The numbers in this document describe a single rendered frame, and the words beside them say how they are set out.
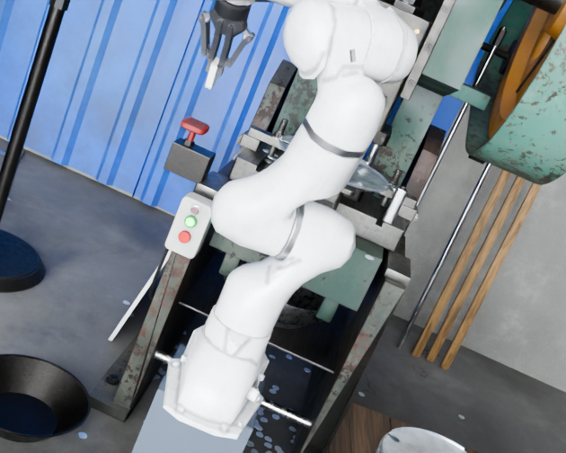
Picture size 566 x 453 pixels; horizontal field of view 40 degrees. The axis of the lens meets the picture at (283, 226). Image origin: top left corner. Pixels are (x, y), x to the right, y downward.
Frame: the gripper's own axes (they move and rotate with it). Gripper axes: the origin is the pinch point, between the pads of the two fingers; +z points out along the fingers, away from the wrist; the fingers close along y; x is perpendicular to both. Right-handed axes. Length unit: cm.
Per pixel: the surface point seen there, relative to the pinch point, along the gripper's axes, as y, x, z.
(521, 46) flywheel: 66, 60, -8
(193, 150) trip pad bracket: 2.9, -10.4, 14.6
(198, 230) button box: 12.4, -24.6, 23.0
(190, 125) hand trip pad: 0.1, -8.7, 9.6
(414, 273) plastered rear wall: 83, 95, 120
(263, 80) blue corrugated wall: -6, 113, 76
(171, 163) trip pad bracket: -0.9, -12.7, 19.0
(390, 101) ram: 39.4, 17.2, -1.9
